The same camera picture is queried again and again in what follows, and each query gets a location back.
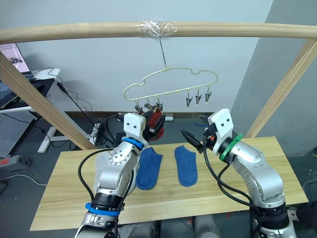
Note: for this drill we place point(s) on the small white floor box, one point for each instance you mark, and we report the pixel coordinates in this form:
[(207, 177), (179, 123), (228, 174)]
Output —
[(169, 118)]

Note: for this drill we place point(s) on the grey floor power strip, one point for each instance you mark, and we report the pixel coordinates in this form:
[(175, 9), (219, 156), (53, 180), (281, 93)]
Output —
[(12, 162)]

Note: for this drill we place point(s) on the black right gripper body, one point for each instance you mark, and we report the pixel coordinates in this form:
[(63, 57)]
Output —
[(210, 136)]

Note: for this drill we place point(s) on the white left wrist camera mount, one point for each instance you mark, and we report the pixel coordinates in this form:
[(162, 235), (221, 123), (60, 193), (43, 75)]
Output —
[(133, 124)]

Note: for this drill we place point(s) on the red sock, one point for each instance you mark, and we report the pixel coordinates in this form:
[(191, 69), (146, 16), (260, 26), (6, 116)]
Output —
[(154, 119)]

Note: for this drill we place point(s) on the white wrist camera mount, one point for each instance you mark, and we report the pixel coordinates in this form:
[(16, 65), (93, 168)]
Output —
[(133, 124), (223, 121)]

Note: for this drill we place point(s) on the cream plastic clip hanger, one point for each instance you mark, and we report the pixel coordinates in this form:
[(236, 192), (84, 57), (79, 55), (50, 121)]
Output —
[(165, 69)]

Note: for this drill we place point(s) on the metal hanger clip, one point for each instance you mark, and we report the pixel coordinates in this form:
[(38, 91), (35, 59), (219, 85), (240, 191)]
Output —
[(189, 100), (148, 106), (159, 104), (208, 95), (138, 106), (198, 98)]

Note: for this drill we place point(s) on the laptop with pink screen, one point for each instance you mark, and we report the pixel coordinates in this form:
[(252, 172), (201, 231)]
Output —
[(12, 58)]

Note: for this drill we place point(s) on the blue sock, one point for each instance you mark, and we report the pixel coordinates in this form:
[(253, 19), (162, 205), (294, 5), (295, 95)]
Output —
[(148, 168), (185, 166)]

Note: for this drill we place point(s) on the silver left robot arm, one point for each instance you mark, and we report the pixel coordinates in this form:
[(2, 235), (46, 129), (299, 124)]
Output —
[(116, 158)]

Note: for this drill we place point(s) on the blue floor tape scrap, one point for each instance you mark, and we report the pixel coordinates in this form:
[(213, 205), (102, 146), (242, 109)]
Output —
[(200, 124)]

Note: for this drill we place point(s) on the wooden rack crossbar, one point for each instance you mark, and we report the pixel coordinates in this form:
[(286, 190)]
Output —
[(74, 29)]

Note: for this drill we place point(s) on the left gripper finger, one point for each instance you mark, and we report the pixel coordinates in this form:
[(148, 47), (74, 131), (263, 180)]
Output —
[(160, 122), (148, 116)]

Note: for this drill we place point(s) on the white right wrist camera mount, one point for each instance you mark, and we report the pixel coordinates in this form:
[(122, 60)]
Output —
[(223, 121)]

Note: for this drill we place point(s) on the wooden rack post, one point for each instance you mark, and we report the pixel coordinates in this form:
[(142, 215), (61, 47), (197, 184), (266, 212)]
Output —
[(280, 91), (44, 104)]

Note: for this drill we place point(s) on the clear tape wrap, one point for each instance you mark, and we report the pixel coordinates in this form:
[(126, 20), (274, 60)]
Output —
[(156, 27)]

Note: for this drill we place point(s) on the grey rounded robot leg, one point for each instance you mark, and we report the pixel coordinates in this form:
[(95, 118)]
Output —
[(206, 226), (144, 229)]

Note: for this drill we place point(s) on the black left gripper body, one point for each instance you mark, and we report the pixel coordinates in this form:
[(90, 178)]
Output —
[(151, 132)]

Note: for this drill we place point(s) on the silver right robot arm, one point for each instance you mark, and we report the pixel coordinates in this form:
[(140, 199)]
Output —
[(257, 168)]

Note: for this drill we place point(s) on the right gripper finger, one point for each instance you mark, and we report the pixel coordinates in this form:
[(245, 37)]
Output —
[(204, 120), (192, 140)]

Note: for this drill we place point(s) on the white standing desk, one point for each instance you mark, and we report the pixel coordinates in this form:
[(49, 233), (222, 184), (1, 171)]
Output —
[(49, 138)]

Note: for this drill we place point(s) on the grey perforated board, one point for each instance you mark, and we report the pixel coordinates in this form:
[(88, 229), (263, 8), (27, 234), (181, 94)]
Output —
[(12, 129)]

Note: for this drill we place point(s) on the white power strip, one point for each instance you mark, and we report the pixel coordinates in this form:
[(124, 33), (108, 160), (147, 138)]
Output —
[(95, 135)]

